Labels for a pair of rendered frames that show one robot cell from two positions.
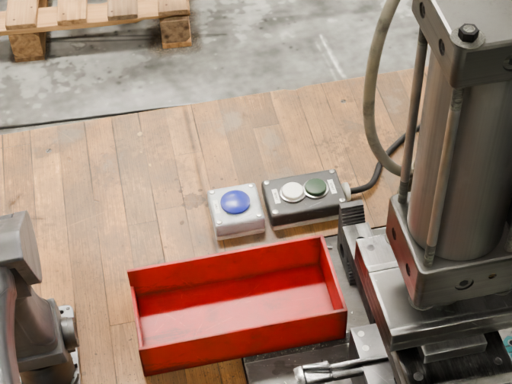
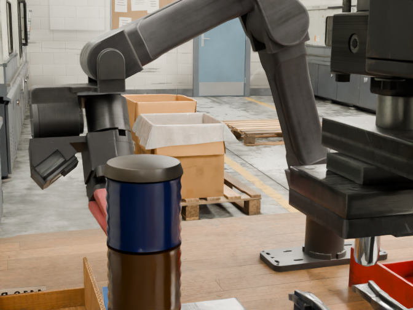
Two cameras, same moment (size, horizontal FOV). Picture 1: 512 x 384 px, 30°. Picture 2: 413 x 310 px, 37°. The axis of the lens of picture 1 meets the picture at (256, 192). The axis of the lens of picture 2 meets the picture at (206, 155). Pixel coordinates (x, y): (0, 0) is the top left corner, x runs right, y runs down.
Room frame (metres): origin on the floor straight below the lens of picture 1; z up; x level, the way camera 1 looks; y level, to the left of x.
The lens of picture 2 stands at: (0.28, -0.66, 1.26)
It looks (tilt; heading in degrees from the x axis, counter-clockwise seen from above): 12 degrees down; 82
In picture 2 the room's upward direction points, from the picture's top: 1 degrees clockwise
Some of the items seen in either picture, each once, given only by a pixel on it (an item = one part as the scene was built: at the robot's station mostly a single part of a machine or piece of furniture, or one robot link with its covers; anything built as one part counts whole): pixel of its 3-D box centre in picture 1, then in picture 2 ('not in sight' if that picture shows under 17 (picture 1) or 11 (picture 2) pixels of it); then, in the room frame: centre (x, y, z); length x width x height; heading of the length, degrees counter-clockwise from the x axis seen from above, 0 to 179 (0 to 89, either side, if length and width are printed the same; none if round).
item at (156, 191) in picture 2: not in sight; (144, 206); (0.29, -0.36, 1.17); 0.04 x 0.04 x 0.03
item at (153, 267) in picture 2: not in sight; (144, 273); (0.29, -0.36, 1.14); 0.04 x 0.04 x 0.03
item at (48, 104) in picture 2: not in sight; (75, 94); (0.22, 0.17, 1.17); 0.12 x 0.09 x 0.12; 12
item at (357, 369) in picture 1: (328, 372); (378, 299); (0.55, -0.07, 0.98); 0.07 x 0.02 x 0.01; 100
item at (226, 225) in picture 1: (236, 217); not in sight; (0.84, 0.03, 0.90); 0.07 x 0.07 x 0.06; 10
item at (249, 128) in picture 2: not in sight; (279, 130); (2.16, 6.48, 0.07); 1.20 x 1.00 x 0.14; 8
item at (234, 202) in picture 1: (235, 204); not in sight; (0.84, 0.03, 0.93); 0.04 x 0.04 x 0.02
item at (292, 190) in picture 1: (292, 194); not in sight; (0.85, -0.05, 0.93); 0.03 x 0.03 x 0.02
